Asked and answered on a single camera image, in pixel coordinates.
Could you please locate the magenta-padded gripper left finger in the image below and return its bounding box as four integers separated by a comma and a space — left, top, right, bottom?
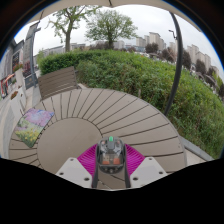
55, 143, 101, 190

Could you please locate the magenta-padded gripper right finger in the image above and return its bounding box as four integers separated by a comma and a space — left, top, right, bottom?
123, 143, 169, 190

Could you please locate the grey computer mouse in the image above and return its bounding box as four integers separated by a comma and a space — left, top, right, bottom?
96, 135, 127, 175

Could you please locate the flower-print mouse pad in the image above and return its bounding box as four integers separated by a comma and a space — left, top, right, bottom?
13, 107, 56, 149

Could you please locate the low white flower planter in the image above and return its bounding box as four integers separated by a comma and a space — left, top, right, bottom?
9, 88, 28, 116

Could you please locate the green hedge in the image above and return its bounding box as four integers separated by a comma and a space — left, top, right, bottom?
38, 49, 224, 159

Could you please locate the brown slatted chair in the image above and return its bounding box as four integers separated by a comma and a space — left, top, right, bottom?
37, 65, 81, 100

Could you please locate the dark curved parasol pole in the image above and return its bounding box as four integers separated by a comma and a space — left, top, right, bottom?
163, 12, 184, 117

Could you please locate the tall white flower planter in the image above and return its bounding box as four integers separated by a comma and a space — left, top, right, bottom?
12, 63, 26, 88

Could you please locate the dark grey sign pillar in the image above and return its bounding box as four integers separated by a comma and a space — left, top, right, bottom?
21, 21, 42, 89

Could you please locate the group of apartment buildings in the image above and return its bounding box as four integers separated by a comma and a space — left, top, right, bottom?
134, 31, 221, 79

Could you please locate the sparse-leaved tree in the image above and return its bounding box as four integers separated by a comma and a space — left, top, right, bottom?
46, 4, 101, 53

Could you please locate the round leafy tree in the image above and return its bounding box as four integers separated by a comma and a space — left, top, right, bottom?
84, 9, 138, 50

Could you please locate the beige parasol canopy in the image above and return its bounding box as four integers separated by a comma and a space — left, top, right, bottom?
28, 0, 203, 33

